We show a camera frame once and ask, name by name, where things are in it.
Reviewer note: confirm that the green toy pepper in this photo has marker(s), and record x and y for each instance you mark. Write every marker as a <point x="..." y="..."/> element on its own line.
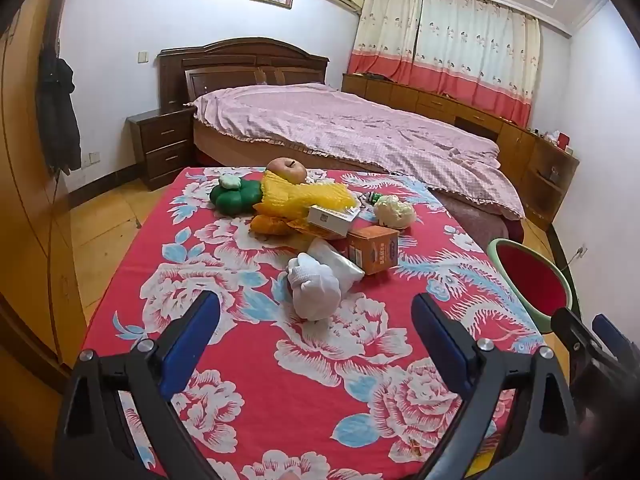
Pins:
<point x="235" y="202"/>

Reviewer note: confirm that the small red box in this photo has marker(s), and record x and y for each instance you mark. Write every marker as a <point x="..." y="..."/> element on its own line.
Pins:
<point x="563" y="141"/>

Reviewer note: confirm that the wall socket near bin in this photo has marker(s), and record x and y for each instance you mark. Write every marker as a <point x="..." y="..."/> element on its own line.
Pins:
<point x="580" y="251"/>

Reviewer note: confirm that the wooden corner shelf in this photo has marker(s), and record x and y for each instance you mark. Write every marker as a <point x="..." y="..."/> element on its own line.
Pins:
<point x="545" y="195"/>

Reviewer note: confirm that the cream and red curtain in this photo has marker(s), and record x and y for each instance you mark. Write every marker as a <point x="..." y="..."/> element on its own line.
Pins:
<point x="480" y="55"/>
<point x="385" y="35"/>

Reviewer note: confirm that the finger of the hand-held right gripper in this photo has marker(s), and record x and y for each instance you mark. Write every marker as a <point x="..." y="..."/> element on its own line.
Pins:
<point x="570" y="330"/>
<point x="612" y="332"/>

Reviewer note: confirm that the yellow foam fruit net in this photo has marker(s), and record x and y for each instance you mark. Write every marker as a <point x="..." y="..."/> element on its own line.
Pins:
<point x="280" y="192"/>

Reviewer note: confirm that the bed with pink cover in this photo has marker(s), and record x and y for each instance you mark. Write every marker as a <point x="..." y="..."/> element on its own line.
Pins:
<point x="350" y="125"/>

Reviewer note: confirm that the orange cardboard box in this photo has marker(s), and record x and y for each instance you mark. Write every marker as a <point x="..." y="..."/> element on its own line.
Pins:
<point x="372" y="250"/>

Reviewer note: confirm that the wall light switch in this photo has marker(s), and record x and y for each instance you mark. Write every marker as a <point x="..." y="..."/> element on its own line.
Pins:
<point x="143" y="57"/>

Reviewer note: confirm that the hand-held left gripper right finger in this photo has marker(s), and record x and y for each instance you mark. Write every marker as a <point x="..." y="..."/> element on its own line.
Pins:
<point x="440" y="330"/>

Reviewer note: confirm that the orange snack packet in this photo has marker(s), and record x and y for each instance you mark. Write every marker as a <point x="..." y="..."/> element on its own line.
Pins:
<point x="312" y="231"/>

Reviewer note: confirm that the dark wooden headboard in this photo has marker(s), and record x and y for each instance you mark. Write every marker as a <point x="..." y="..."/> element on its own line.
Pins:
<point x="240" y="60"/>

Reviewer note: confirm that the wooden wardrobe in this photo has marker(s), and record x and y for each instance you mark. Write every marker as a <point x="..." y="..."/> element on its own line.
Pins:
<point x="20" y="185"/>

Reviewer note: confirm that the small white box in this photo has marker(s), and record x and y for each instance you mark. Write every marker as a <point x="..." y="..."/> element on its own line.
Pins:
<point x="332" y="220"/>

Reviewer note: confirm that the dark hanging coat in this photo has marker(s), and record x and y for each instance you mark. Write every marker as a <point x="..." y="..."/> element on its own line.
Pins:
<point x="60" y="115"/>

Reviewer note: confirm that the red floral tablecloth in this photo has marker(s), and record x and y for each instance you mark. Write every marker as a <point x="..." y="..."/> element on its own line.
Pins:
<point x="210" y="270"/>

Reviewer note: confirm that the orange round fruit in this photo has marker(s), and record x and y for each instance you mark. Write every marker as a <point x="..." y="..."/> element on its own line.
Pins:
<point x="270" y="225"/>

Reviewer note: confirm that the long wooden cabinet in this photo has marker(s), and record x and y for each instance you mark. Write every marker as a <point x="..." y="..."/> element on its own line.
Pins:
<point x="435" y="102"/>

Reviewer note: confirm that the red apple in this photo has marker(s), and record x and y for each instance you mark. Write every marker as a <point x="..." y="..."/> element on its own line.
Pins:
<point x="286" y="170"/>

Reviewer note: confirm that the clear plastic bag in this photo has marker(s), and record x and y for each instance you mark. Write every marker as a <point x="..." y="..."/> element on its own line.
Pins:
<point x="340" y="262"/>

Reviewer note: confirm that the crumpled white wrap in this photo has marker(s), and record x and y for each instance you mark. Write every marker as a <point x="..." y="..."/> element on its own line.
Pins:
<point x="395" y="211"/>

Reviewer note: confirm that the green bin with red liner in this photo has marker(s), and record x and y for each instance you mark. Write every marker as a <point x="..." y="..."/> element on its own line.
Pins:
<point x="530" y="280"/>

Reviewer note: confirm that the dark wooden nightstand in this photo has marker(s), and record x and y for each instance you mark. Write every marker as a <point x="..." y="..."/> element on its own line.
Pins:
<point x="162" y="145"/>

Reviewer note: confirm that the small glass jar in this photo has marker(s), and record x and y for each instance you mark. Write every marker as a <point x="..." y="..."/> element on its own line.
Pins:
<point x="556" y="173"/>

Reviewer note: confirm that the green toy figure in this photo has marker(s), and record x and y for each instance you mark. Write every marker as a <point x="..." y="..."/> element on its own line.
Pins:
<point x="370" y="199"/>

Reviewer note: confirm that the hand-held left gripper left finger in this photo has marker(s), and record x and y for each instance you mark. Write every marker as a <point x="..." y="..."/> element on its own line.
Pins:
<point x="189" y="340"/>

